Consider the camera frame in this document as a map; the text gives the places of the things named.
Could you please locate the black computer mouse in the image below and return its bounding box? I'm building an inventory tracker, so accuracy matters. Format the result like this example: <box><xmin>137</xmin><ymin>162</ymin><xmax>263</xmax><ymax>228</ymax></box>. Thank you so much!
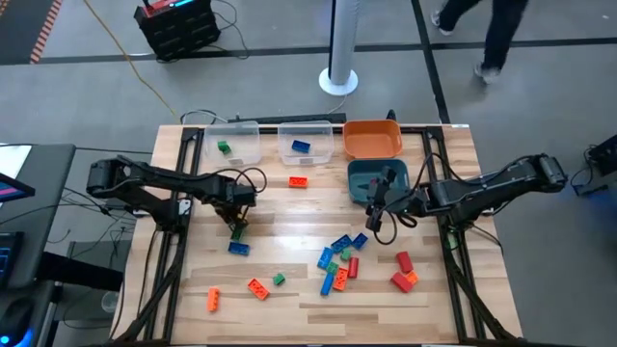
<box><xmin>0</xmin><ymin>298</ymin><xmax>35</xmax><ymax>347</ymax></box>

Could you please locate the person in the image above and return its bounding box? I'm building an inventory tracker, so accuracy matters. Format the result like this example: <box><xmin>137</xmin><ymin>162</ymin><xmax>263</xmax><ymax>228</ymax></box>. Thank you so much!
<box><xmin>430</xmin><ymin>0</ymin><xmax>530</xmax><ymax>86</ymax></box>

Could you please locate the clear plastic cup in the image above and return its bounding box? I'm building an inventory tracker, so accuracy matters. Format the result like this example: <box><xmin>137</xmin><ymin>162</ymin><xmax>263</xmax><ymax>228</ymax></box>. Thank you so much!
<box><xmin>100</xmin><ymin>290</ymin><xmax>121</xmax><ymax>314</ymax></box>

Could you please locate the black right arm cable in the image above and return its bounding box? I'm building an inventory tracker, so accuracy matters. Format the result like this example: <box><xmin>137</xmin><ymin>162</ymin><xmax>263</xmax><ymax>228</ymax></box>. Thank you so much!
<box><xmin>373</xmin><ymin>152</ymin><xmax>483</xmax><ymax>246</ymax></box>

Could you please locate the orange plastic bin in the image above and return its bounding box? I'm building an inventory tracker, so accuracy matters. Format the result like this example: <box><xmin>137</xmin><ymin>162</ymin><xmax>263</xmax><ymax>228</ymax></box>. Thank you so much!
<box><xmin>342</xmin><ymin>119</ymin><xmax>404</xmax><ymax>160</ymax></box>

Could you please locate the black equipment case red top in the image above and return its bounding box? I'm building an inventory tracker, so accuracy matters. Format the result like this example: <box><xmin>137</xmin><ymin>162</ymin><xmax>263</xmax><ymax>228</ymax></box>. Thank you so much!
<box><xmin>133</xmin><ymin>0</ymin><xmax>222</xmax><ymax>63</ymax></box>

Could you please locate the black striped floor mat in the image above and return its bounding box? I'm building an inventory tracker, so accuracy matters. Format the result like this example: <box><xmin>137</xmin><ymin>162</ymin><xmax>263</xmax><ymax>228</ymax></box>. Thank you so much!
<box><xmin>0</xmin><ymin>0</ymin><xmax>64</xmax><ymax>66</ymax></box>

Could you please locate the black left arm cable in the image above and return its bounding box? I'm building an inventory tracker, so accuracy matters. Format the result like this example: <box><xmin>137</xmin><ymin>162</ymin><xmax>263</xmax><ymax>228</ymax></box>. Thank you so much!
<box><xmin>211</xmin><ymin>166</ymin><xmax>269</xmax><ymax>227</ymax></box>

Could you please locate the teal plastic bin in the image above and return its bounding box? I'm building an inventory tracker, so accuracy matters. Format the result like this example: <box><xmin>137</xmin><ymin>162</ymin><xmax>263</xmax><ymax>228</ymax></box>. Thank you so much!
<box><xmin>346</xmin><ymin>158</ymin><xmax>412</xmax><ymax>205</ymax></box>

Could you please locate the clear plastic bin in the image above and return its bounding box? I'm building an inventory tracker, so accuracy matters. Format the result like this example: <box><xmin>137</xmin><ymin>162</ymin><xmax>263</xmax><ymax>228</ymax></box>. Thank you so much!
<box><xmin>277</xmin><ymin>120</ymin><xmax>335</xmax><ymax>167</ymax></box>
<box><xmin>203</xmin><ymin>120</ymin><xmax>263</xmax><ymax>168</ymax></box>

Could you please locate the black backlit keyboard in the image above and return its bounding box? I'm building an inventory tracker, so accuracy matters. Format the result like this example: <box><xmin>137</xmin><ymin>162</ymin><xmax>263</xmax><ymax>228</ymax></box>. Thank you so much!
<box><xmin>0</xmin><ymin>230</ymin><xmax>24</xmax><ymax>290</ymax></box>

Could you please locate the black desk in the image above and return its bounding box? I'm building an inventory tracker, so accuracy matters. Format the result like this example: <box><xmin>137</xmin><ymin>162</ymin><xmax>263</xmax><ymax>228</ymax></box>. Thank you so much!
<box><xmin>0</xmin><ymin>143</ymin><xmax>77</xmax><ymax>290</ymax></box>

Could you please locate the white paper sheet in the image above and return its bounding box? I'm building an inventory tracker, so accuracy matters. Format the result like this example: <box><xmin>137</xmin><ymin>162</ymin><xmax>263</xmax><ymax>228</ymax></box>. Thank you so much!
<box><xmin>0</xmin><ymin>144</ymin><xmax>33</xmax><ymax>180</ymax></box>

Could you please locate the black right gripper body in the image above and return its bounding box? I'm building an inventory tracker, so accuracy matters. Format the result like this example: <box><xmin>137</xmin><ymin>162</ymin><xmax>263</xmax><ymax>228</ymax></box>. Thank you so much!
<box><xmin>385</xmin><ymin>185</ymin><xmax>435</xmax><ymax>217</ymax></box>

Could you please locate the grey tower fan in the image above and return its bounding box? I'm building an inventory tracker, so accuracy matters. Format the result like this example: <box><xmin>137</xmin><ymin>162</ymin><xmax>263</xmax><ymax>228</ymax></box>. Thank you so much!
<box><xmin>317</xmin><ymin>0</ymin><xmax>361</xmax><ymax>97</ymax></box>

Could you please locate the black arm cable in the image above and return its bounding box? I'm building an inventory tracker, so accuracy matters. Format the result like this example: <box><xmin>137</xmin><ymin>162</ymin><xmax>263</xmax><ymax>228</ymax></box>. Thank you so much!
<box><xmin>211</xmin><ymin>166</ymin><xmax>269</xmax><ymax>227</ymax></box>
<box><xmin>373</xmin><ymin>152</ymin><xmax>483</xmax><ymax>246</ymax></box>

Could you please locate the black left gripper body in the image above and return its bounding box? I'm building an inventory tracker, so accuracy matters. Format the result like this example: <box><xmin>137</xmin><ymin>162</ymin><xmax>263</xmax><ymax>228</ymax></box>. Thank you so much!
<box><xmin>219</xmin><ymin>180</ymin><xmax>257</xmax><ymax>213</ymax></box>

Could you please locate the black floor device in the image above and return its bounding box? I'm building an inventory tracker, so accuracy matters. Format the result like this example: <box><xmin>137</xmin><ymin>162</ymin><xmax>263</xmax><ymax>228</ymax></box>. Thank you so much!
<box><xmin>570</xmin><ymin>133</ymin><xmax>617</xmax><ymax>198</ymax></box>

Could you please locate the yellow hanging cable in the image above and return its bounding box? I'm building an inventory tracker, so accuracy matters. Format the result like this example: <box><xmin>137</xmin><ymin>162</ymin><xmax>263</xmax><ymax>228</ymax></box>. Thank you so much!
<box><xmin>81</xmin><ymin>0</ymin><xmax>180</xmax><ymax>120</ymax></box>

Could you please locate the black aluminium table frame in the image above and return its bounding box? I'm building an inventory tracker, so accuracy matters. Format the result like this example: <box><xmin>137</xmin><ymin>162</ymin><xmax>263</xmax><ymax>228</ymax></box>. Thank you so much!
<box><xmin>113</xmin><ymin>123</ymin><xmax>524</xmax><ymax>347</ymax></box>

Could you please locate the computer monitor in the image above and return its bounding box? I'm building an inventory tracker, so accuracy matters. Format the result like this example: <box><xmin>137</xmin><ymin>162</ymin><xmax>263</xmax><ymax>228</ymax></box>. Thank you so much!
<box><xmin>0</xmin><ymin>172</ymin><xmax>37</xmax><ymax>203</ymax></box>

